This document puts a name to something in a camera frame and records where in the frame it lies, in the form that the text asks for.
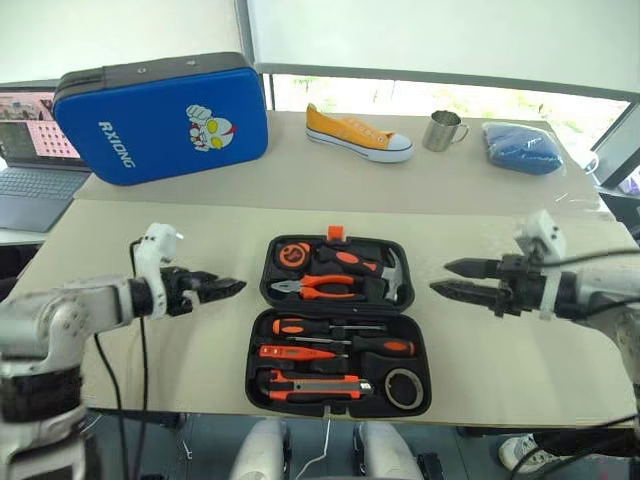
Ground orange handled pliers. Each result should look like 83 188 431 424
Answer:
271 273 357 301

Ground yellow canvas sneaker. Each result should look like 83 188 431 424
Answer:
304 103 415 164

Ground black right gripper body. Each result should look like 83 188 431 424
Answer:
492 253 546 319

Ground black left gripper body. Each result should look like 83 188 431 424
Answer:
159 267 202 317

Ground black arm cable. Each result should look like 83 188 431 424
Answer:
542 248 640 266
569 293 640 321
128 239 151 480
93 333 130 480

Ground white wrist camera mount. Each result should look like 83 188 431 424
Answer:
130 222 184 321
513 209 569 321

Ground silver rounded leg cover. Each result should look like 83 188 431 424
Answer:
232 418 292 480
353 422 409 480

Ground orange black claw hammer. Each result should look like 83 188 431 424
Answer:
315 244 407 304

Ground white sports shoe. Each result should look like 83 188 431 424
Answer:
498 433 554 474

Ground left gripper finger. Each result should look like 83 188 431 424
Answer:
187 271 236 287
194 281 247 303

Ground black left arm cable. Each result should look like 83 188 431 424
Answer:
93 333 130 480
128 239 151 480

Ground black plastic tool case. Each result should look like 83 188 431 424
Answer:
244 224 433 419

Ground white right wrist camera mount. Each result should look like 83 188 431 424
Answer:
513 209 569 321

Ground orange black tape measure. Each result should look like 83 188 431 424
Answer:
276 240 314 269

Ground steel mug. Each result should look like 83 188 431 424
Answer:
422 109 471 153

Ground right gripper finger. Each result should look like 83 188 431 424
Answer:
429 280 501 307
443 257 503 279

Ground blue cartoon print case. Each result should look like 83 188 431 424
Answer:
52 51 270 187

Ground orange black utility knife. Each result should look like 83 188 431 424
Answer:
256 368 376 403

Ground black monitor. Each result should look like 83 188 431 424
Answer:
589 99 640 189

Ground orange voltage tester pen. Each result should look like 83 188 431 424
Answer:
258 343 350 362

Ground dark trouser leg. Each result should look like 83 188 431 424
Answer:
532 427 640 459

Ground blue cloth in plastic bag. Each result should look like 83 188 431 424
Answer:
481 121 565 177

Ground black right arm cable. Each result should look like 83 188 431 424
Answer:
542 248 640 266
569 293 640 321

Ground grey laptop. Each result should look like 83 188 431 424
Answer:
0 87 94 234

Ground white roller blind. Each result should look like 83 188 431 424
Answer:
247 0 640 99

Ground white floor cable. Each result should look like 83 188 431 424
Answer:
314 418 332 464

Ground orange black screwdriver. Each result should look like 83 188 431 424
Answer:
271 317 389 337
286 334 416 357

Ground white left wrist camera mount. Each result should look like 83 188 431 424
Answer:
130 222 184 321

